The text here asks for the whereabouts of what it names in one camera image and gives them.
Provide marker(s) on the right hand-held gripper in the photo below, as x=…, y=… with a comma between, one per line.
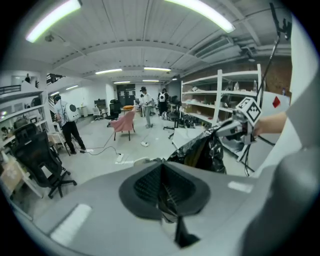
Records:
x=252, y=110

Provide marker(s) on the pink chair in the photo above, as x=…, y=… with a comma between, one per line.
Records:
x=123, y=123

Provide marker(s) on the black boom pole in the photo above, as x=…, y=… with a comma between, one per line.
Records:
x=285, y=26

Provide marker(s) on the person's white shirt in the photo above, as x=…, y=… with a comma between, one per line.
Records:
x=282, y=150

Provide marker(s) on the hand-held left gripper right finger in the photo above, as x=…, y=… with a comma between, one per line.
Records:
x=225, y=212

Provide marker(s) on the black mesh office chair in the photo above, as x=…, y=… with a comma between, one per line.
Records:
x=37, y=155

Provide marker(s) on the black power adapter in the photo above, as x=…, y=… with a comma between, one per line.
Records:
x=83, y=151

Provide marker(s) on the white power strip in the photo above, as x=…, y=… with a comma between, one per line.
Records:
x=145, y=143
x=120, y=157

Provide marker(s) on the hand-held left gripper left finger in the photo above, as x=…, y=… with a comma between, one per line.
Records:
x=100, y=212

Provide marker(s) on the red diamond sticker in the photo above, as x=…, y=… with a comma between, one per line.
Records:
x=276, y=102

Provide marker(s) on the small checked cloth table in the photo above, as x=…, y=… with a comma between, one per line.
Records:
x=56, y=137

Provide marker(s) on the orange cushion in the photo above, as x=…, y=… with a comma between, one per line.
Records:
x=128, y=107

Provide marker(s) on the long ceiling light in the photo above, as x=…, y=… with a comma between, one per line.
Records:
x=202, y=13
x=52, y=21
x=157, y=69
x=108, y=71

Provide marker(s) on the white metal shelf rack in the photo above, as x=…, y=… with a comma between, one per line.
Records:
x=219, y=100

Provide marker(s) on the ceiling air conditioner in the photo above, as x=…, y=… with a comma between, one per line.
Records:
x=215, y=46

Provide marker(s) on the black stair railing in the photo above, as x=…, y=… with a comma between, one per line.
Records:
x=53, y=78

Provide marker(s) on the black tripod stand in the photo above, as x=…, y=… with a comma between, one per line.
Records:
x=176, y=122

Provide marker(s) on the black garbage bag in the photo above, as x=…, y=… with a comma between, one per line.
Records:
x=200, y=155

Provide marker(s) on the white chair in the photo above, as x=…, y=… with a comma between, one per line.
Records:
x=97, y=112

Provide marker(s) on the beige cloth covered table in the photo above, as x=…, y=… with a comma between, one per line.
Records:
x=12, y=175

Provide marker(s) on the dark double door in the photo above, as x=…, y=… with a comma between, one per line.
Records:
x=125, y=100

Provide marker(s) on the person's right forearm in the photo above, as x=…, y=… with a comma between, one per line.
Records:
x=272, y=123

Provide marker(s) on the white wall shelving desk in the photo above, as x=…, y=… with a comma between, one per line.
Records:
x=30, y=108

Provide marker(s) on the black high back chair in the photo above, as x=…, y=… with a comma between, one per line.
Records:
x=114, y=107

